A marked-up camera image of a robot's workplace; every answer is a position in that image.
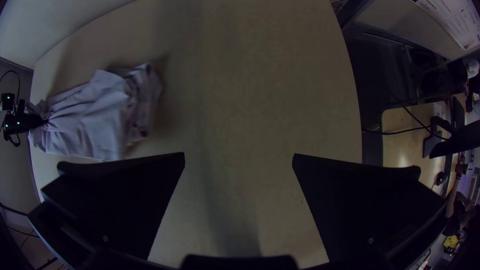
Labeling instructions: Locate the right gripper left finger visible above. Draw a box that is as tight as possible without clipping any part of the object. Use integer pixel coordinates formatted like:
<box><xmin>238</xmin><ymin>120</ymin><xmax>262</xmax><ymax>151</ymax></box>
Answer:
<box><xmin>27</xmin><ymin>151</ymin><xmax>186</xmax><ymax>270</ymax></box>

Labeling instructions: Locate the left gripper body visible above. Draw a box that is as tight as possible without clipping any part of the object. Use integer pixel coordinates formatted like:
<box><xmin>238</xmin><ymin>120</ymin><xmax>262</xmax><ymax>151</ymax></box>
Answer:
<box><xmin>2</xmin><ymin>111</ymin><xmax>49</xmax><ymax>137</ymax></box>

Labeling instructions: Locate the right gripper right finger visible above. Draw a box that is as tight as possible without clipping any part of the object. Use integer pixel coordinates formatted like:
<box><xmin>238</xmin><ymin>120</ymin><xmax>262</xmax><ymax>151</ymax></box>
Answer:
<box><xmin>292</xmin><ymin>152</ymin><xmax>449</xmax><ymax>270</ymax></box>

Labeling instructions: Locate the light grey t-shirt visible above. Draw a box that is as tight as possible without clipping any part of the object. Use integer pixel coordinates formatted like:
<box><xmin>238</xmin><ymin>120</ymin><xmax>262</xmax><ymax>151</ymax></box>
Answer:
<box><xmin>26</xmin><ymin>62</ymin><xmax>164</xmax><ymax>163</ymax></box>

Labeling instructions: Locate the wooden side desk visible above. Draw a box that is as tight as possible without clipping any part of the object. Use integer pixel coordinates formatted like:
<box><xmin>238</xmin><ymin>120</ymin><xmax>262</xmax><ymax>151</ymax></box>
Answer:
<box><xmin>380</xmin><ymin>95</ymin><xmax>457</xmax><ymax>196</ymax></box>

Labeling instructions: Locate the person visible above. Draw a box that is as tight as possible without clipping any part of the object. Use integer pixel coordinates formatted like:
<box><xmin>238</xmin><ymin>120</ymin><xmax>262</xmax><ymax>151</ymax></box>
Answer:
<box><xmin>441</xmin><ymin>175</ymin><xmax>480</xmax><ymax>238</ymax></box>

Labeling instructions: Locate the black cable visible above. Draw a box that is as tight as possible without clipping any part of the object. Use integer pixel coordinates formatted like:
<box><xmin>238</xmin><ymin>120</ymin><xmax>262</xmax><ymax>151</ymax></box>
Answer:
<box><xmin>361</xmin><ymin>125</ymin><xmax>432</xmax><ymax>136</ymax></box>
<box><xmin>400</xmin><ymin>104</ymin><xmax>451</xmax><ymax>142</ymax></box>
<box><xmin>0</xmin><ymin>70</ymin><xmax>22</xmax><ymax>95</ymax></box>

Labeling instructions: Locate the white wall poster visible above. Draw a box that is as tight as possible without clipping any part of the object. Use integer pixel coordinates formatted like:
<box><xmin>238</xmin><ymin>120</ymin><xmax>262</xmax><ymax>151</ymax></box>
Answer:
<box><xmin>411</xmin><ymin>0</ymin><xmax>480</xmax><ymax>52</ymax></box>

